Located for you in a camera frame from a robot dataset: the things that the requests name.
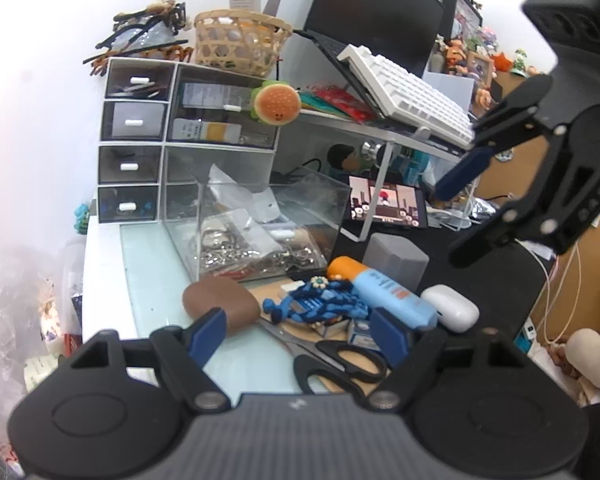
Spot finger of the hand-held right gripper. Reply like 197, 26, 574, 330
447, 194, 556, 269
432, 74, 556, 201

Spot blue bottle with orange cap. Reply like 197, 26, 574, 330
327, 255, 439, 331

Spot woven bamboo basket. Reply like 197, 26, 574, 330
193, 9, 294, 77

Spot crumpled clear plastic bag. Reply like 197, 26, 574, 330
0, 244, 87, 466

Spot clear acrylic drawer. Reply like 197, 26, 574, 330
164, 166, 354, 282

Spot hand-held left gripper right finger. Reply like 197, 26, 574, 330
366, 308, 536, 414

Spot pile of black hair clips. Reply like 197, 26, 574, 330
82, 1, 192, 77

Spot grey box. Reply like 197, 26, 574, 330
362, 232, 430, 297

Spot red and green packet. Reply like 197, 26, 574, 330
299, 85, 378, 122

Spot group of small figurines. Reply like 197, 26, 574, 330
431, 25, 542, 111

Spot white drawer cabinet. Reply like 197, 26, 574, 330
97, 56, 282, 224

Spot black desk mat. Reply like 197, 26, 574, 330
330, 219, 548, 343

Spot dark round figure toy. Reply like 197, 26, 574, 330
327, 143, 382, 177

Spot pink cable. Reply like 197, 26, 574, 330
539, 244, 582, 347

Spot cream plush toy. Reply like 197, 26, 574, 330
564, 326, 600, 392

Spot tablet with lit screen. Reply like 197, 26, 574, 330
347, 174, 429, 229

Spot white desk shelf riser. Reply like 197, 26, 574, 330
279, 106, 477, 242

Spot small blue printed box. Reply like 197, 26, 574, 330
347, 317, 382, 351

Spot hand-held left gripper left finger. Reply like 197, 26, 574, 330
62, 308, 232, 414

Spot black framed picture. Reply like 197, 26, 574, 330
440, 0, 484, 47

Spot brown rounded case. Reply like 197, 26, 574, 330
182, 279, 261, 337

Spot blue jointed toy figure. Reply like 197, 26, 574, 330
262, 276, 371, 329

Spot burger plush toy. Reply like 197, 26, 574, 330
249, 80, 302, 125

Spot pile of metal key rings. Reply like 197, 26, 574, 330
199, 237, 327, 277

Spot black laptop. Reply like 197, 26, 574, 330
292, 0, 446, 122

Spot crumpled silver foil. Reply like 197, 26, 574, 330
467, 198, 504, 222

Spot white earbuds case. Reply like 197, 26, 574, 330
420, 284, 481, 334

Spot white mechanical keyboard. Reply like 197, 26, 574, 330
337, 44, 477, 149

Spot black scissors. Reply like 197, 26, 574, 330
259, 317, 389, 396

